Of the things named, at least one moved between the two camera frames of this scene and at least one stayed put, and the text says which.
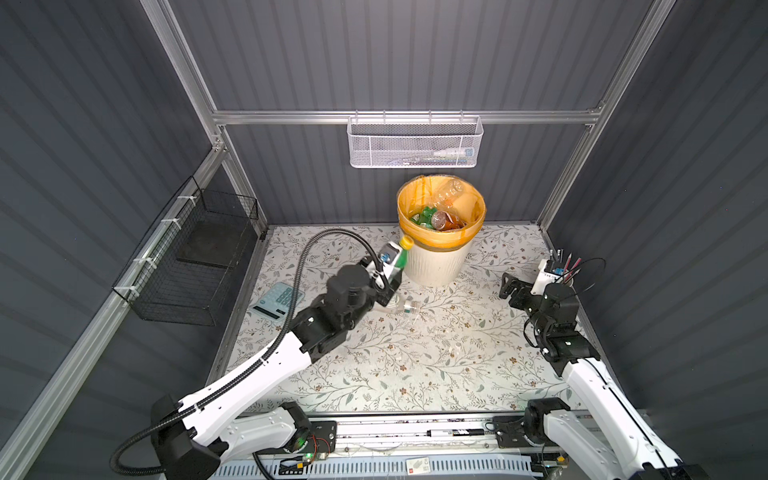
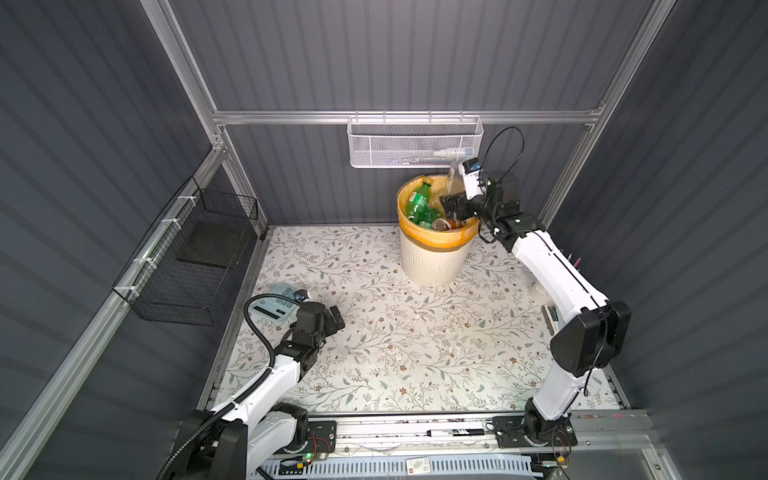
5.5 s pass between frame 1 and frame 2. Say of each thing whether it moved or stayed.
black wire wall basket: stayed
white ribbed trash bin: stayed
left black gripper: moved
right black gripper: moved
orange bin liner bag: stayed
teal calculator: stayed
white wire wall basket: stayed
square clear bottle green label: moved
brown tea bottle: stayed
